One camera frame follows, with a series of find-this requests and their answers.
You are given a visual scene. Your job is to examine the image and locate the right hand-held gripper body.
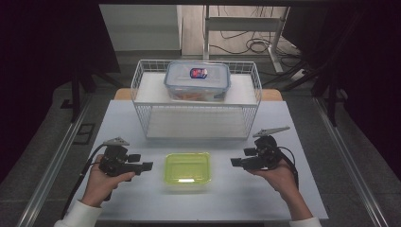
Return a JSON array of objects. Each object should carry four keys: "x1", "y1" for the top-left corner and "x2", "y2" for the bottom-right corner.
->
[{"x1": 247, "y1": 126, "x2": 291, "y2": 172}]

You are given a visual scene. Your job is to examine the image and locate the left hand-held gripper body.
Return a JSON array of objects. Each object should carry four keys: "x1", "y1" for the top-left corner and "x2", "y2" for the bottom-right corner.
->
[{"x1": 98, "y1": 136, "x2": 140, "y2": 178}]

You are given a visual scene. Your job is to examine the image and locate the green plastic container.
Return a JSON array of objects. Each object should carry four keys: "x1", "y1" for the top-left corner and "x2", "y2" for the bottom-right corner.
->
[{"x1": 163, "y1": 151, "x2": 212, "y2": 191}]

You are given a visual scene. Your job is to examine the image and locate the white wire shelf rack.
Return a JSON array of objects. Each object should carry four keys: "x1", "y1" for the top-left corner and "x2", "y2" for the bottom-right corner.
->
[{"x1": 130, "y1": 59, "x2": 264, "y2": 141}]

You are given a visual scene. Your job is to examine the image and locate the clear blue-lidded food container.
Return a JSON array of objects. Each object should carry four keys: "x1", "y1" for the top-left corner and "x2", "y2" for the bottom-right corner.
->
[{"x1": 163, "y1": 60, "x2": 232, "y2": 103}]

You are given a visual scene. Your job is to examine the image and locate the person's left hand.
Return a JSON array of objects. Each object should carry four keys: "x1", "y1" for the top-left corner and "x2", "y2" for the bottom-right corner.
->
[{"x1": 80, "y1": 153, "x2": 136, "y2": 208}]

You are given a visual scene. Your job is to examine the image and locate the person's right hand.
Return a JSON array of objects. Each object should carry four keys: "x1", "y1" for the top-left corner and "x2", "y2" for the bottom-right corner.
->
[{"x1": 246, "y1": 157, "x2": 300, "y2": 201}]

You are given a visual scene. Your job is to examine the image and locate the wooden table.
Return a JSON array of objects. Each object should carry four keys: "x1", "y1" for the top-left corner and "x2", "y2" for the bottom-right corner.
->
[{"x1": 113, "y1": 87, "x2": 284, "y2": 102}]

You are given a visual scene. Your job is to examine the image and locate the black metal stand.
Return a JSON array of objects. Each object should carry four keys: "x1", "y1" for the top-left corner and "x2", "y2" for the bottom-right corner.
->
[
  {"x1": 310, "y1": 60, "x2": 349, "y2": 128},
  {"x1": 59, "y1": 61, "x2": 99, "y2": 124}
]

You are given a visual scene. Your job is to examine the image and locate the white power strip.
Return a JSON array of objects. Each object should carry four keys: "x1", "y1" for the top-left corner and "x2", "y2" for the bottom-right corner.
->
[{"x1": 288, "y1": 67, "x2": 309, "y2": 84}]

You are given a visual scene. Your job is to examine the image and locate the white cabinet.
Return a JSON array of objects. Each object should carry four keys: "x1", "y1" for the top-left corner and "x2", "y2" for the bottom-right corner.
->
[{"x1": 97, "y1": 4, "x2": 184, "y2": 52}]

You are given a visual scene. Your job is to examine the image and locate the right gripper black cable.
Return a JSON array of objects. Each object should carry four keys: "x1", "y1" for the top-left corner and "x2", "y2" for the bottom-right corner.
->
[{"x1": 276, "y1": 146, "x2": 300, "y2": 191}]

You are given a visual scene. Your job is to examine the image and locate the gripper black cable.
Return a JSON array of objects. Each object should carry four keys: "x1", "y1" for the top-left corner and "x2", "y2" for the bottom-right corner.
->
[
  {"x1": 276, "y1": 146, "x2": 300, "y2": 191},
  {"x1": 61, "y1": 143, "x2": 108, "y2": 219}
]

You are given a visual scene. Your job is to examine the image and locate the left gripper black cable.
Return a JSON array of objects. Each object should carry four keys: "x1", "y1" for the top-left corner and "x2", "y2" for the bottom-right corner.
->
[{"x1": 61, "y1": 143, "x2": 108, "y2": 219}]

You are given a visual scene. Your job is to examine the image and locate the aluminium rail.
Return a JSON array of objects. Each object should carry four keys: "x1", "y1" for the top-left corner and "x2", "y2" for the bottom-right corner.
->
[
  {"x1": 16, "y1": 94, "x2": 93, "y2": 227},
  {"x1": 312, "y1": 96, "x2": 392, "y2": 227}
]

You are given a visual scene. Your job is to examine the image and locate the black floor cables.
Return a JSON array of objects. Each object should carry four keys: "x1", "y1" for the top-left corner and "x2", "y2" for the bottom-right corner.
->
[{"x1": 209, "y1": 5, "x2": 305, "y2": 70}]

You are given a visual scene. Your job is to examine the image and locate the white metal desk frame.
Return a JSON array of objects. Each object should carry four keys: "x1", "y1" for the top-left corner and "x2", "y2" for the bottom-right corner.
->
[{"x1": 202, "y1": 4, "x2": 291, "y2": 75}]

